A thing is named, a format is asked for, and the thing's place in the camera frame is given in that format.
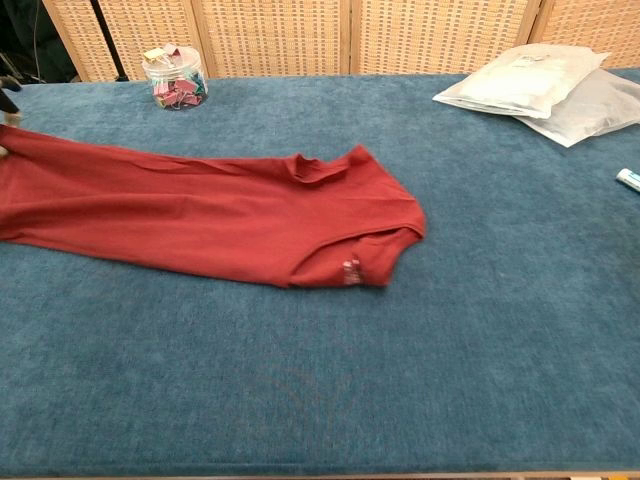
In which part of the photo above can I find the white marker pen black cap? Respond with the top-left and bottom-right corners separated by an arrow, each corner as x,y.
615,167 -> 640,192

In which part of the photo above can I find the clear jar of binder clips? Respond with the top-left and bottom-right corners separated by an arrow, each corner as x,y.
141,43 -> 210,112

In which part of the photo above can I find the translucent empty plastic bag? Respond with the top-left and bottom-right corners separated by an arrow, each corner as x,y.
514,68 -> 640,149

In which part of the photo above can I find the white plastic bag package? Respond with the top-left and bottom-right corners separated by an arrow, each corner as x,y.
432,43 -> 612,120

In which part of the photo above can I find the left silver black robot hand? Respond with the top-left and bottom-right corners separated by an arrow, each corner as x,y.
0,74 -> 24,159

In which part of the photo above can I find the wicker folding screen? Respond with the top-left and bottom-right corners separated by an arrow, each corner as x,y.
42,0 -> 640,84

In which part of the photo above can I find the black tripod stand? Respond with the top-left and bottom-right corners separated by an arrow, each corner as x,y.
89,0 -> 129,82

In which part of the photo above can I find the red t-shirt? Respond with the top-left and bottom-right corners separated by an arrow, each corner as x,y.
0,123 -> 427,290

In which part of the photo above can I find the blue carpet table mat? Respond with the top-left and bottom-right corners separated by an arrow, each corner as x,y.
0,67 -> 640,476

